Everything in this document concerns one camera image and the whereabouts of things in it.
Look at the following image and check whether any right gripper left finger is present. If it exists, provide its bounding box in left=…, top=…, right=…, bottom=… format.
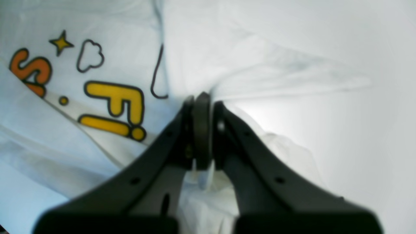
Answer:
left=34, top=92, right=214, bottom=234

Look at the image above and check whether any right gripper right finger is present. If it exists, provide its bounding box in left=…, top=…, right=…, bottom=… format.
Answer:
left=213, top=102, right=383, bottom=234

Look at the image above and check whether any white printed T-shirt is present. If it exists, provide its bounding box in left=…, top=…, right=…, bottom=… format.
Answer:
left=1, top=0, right=370, bottom=234

